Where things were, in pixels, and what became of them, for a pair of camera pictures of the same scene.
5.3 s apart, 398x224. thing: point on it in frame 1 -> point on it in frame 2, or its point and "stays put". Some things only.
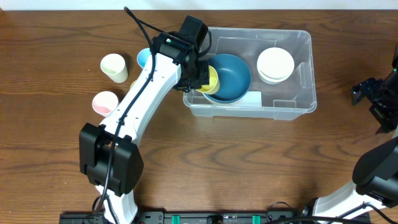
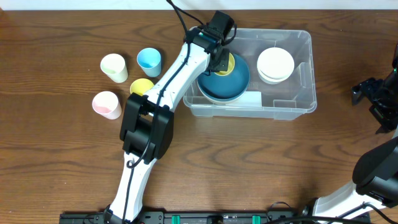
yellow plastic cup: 213,87 -> 231,63
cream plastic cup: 114,66 stays put
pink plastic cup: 104,102 stays put
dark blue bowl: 234,76 stays put
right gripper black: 364,90 stays put
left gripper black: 195,78 -> 221,59
